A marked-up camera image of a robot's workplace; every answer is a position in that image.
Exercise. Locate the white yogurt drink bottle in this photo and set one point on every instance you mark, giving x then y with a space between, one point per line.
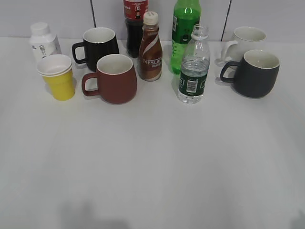
43 42

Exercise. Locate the cola bottle red label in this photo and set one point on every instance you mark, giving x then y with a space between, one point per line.
134 11

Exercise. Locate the clear water bottle green label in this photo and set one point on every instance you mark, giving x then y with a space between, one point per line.
195 66

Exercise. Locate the dark red ceramic mug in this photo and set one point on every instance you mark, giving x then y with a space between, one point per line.
116 79

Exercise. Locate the brown Nescafe coffee bottle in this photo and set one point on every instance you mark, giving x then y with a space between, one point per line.
150 52

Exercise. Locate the black ceramic mug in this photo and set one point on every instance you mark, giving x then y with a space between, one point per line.
97 43

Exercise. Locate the green soda bottle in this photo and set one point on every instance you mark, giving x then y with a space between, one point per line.
186 14

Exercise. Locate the dark grey ceramic mug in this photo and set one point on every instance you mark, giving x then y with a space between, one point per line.
255 74

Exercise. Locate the white ceramic mug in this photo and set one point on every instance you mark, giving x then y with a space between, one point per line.
244 38

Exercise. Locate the yellow paper cup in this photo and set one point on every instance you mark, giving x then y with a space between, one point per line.
56 71

